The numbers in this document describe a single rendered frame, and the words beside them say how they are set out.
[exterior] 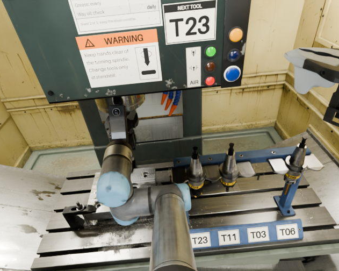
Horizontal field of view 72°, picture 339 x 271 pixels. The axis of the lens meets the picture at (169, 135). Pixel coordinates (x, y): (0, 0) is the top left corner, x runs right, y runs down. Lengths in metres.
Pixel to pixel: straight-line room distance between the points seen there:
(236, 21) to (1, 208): 1.47
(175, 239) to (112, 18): 0.41
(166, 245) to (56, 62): 0.41
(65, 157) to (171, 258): 1.74
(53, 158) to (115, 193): 1.57
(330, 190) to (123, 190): 1.10
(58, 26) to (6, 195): 1.29
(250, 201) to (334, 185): 0.48
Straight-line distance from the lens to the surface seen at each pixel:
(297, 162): 0.84
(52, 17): 0.51
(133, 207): 0.63
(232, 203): 1.11
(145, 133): 1.39
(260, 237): 1.01
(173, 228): 0.45
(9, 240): 1.52
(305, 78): 0.41
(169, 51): 0.50
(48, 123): 2.00
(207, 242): 0.97
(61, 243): 1.13
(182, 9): 0.48
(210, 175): 0.78
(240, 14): 0.50
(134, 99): 0.71
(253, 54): 1.71
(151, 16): 0.48
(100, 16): 0.49
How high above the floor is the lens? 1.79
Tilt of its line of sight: 38 degrees down
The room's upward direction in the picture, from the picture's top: 6 degrees counter-clockwise
